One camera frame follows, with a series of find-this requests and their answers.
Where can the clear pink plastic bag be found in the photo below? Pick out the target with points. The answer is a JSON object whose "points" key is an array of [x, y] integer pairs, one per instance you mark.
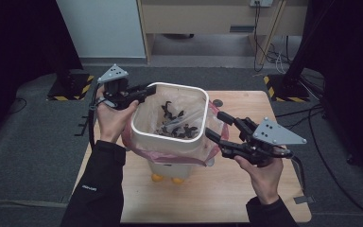
{"points": [[157, 107]]}

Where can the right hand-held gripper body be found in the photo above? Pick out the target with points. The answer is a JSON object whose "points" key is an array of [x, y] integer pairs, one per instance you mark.
{"points": [[274, 135]]}

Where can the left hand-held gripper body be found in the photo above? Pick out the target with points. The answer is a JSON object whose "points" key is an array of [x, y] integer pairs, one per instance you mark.
{"points": [[116, 91]]}

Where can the black stand with striped base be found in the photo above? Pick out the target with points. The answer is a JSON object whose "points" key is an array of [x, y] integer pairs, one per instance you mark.
{"points": [[72, 88], [288, 90]]}

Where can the dark round disc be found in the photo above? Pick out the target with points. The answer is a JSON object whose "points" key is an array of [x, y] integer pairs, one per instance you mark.
{"points": [[217, 103]]}

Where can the light wooden desk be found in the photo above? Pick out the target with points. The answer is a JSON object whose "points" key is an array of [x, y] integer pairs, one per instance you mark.
{"points": [[201, 19]]}

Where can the white power strip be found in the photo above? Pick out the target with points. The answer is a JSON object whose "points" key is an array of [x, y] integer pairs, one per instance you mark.
{"points": [[261, 2]]}

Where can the black curtain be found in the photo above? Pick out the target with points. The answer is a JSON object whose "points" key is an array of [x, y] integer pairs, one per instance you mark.
{"points": [[12, 47], [353, 63]]}

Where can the grey tape piece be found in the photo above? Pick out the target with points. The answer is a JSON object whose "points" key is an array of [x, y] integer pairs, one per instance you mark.
{"points": [[303, 199]]}

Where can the cream trash bin with legs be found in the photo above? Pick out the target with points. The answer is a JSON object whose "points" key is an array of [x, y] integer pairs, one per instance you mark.
{"points": [[170, 170]]}

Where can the person's right hand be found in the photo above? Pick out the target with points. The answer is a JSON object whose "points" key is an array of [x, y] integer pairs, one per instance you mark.
{"points": [[264, 179]]}

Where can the pile of black scraps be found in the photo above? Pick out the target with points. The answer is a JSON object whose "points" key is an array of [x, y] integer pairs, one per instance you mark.
{"points": [[176, 130]]}

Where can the person's left hand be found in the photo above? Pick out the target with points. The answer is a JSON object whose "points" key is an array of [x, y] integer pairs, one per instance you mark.
{"points": [[113, 123]]}

